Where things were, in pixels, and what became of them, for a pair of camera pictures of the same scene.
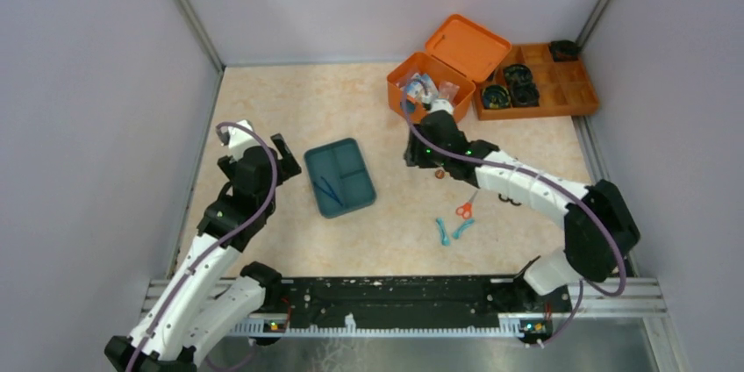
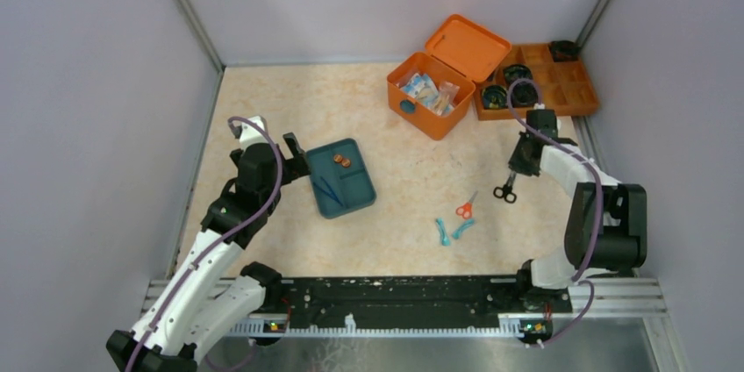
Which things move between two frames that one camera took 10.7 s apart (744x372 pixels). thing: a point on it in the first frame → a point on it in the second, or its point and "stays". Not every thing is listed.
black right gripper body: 428,119 → 521,159
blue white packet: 422,86 stays
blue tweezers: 331,194 stays
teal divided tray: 339,178 stays
